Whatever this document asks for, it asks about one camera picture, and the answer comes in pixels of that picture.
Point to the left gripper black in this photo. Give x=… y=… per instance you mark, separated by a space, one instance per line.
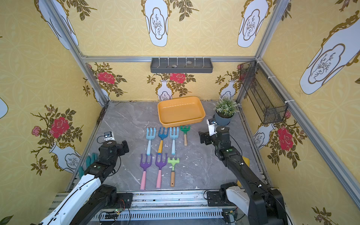
x=108 y=146

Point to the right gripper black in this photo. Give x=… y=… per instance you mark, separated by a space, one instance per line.
x=205 y=137

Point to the green rake wooden handle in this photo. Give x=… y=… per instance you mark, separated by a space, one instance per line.
x=185 y=130

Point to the purple rake pink handle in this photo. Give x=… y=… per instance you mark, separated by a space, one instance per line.
x=161 y=161
x=145 y=165

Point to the light blue hand rake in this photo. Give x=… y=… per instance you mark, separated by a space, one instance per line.
x=150 y=135

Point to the orange plastic storage tray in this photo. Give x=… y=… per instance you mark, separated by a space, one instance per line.
x=180 y=111

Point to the light green small rake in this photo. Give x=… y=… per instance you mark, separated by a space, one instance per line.
x=173 y=161

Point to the dark blue rake yellow handle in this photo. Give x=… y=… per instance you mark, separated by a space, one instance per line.
x=163 y=133

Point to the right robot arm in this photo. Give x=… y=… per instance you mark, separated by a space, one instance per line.
x=261 y=204

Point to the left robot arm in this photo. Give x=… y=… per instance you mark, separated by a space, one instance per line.
x=90 y=195

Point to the green rubber glove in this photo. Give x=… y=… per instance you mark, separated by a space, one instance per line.
x=88 y=161

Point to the potted green plant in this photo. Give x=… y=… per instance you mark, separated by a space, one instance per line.
x=225 y=109

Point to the yellow trowel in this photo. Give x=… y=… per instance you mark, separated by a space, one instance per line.
x=247 y=161

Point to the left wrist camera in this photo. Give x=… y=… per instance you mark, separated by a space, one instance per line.
x=108 y=136

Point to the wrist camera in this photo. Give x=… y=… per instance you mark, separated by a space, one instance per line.
x=212 y=126
x=108 y=136

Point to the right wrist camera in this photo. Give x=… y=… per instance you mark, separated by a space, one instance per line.
x=212 y=126

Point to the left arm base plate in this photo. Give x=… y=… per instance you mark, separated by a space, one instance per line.
x=123 y=200

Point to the black wire mesh basket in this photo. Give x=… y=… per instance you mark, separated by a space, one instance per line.
x=269 y=105

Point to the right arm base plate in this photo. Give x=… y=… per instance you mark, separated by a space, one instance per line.
x=213 y=198

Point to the grey wall shelf tray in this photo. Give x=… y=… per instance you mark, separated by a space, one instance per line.
x=181 y=65

